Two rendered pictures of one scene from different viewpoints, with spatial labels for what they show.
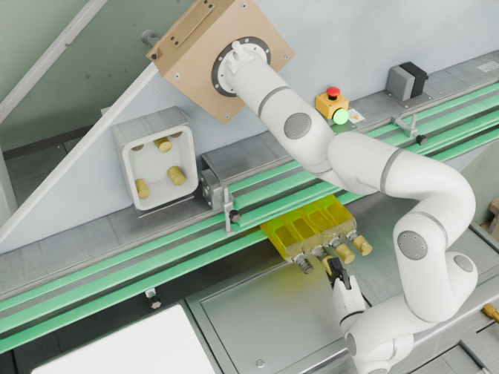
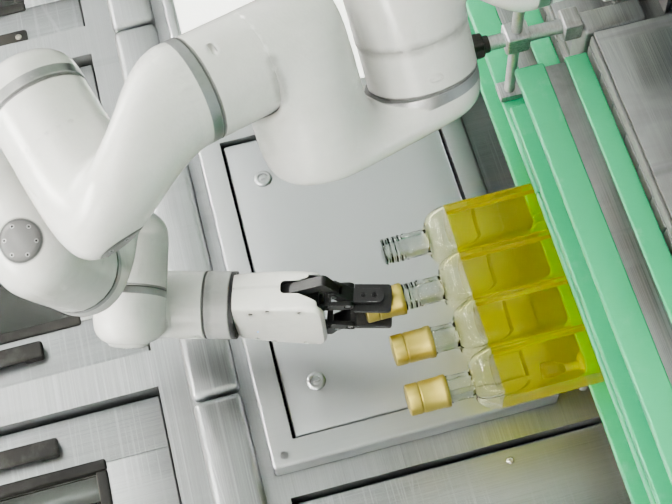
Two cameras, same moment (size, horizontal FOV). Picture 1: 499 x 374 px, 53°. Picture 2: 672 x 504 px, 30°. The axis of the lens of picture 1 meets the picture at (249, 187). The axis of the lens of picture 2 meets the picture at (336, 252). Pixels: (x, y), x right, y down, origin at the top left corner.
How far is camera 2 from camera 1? 1.19 m
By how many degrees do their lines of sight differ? 58
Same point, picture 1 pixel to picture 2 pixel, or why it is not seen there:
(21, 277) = not seen: outside the picture
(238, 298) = (418, 167)
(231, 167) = (640, 62)
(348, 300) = (258, 278)
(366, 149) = (236, 17)
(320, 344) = not seen: hidden behind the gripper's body
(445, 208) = (46, 131)
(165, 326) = not seen: hidden behind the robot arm
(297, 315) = (348, 270)
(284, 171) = (618, 191)
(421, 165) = (133, 86)
